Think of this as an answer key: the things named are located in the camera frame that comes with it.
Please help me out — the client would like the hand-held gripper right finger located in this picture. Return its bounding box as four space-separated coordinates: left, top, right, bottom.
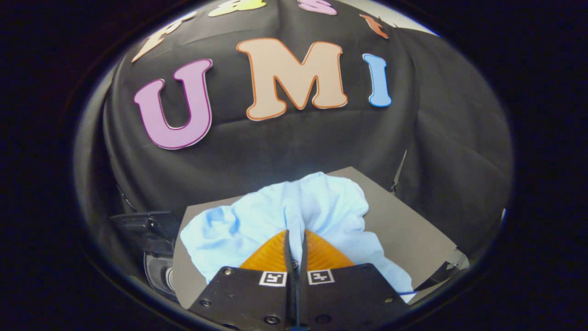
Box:
294 229 409 329

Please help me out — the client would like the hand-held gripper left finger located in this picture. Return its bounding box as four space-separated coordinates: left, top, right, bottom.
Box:
188 229 294 329

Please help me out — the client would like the light blue garment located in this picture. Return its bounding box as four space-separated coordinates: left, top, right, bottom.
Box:
180 171 416 304

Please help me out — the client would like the grey washing machine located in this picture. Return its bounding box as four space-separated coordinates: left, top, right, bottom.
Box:
143 251 180 302

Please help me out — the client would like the black backdrop cloth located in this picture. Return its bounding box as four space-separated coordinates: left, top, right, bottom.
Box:
76 0 513 258

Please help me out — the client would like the beige cabinet with dark frame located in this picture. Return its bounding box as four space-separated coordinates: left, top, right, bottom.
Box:
172 166 469 309

